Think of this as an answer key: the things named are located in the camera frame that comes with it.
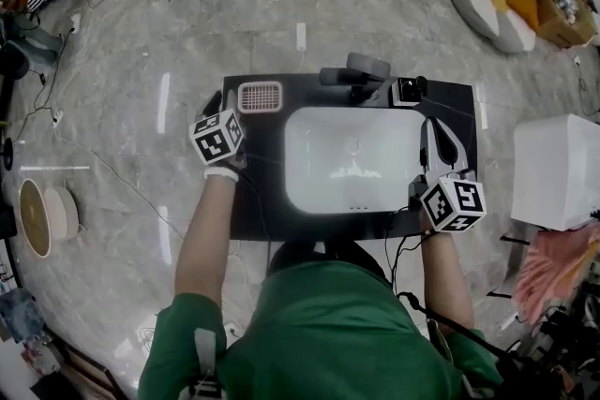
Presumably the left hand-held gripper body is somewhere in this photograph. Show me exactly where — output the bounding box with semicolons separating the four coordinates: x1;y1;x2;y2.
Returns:
188;107;248;170

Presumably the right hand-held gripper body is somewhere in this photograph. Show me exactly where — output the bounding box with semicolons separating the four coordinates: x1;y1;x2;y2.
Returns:
408;168;488;233

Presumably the pink soap dish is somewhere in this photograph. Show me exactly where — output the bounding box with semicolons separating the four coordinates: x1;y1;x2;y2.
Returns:
237;81;285;114

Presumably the white sink with black top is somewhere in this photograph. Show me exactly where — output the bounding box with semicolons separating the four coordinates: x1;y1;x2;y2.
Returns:
221;72;479;244

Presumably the person's right forearm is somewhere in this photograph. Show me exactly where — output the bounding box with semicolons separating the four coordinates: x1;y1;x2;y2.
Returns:
417;219;475;330

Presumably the person's left forearm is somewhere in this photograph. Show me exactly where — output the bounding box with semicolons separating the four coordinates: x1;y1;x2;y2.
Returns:
173;172;240;311

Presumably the white wristband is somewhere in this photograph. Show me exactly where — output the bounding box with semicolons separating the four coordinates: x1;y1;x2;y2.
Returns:
203;166;241;185

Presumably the small black and white box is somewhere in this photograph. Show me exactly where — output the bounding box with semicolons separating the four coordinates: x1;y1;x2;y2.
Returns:
390;75;428;108

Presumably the grey faucet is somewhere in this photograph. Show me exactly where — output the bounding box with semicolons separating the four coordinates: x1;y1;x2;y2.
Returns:
319;52;393;102

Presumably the white cabinet box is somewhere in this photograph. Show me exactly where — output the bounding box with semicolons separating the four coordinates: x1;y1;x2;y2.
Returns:
510;112;600;232

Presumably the pink cloth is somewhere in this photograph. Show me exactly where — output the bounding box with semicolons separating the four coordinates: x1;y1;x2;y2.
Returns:
512;223;600;325

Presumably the grey and white beanbag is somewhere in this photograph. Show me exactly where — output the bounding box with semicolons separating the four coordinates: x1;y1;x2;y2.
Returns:
445;0;537;54

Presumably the green shirt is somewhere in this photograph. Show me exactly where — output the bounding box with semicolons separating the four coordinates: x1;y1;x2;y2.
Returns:
137;259;505;400

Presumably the grey floor appliance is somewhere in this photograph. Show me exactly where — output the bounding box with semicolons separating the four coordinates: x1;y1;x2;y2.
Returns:
0;15;63;80

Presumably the black round stand base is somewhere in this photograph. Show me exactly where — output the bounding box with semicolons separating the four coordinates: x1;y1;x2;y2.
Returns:
0;137;16;172

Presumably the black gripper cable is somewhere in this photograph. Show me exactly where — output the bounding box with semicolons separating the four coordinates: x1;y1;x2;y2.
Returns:
237;171;274;272
382;204;424;288

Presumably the grey shoulder strap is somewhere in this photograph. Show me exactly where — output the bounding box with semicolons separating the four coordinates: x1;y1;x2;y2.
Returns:
427;318;473;400
189;326;222;400

